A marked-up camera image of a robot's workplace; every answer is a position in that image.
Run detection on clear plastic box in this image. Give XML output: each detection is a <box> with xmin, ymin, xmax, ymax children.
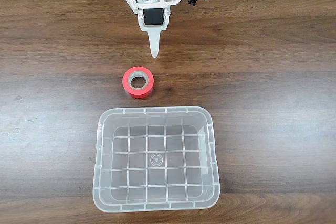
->
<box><xmin>92</xmin><ymin>106</ymin><xmax>221</xmax><ymax>213</ymax></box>

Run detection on red tape roll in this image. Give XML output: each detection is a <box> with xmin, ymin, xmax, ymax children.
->
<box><xmin>122</xmin><ymin>66</ymin><xmax>155</xmax><ymax>99</ymax></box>

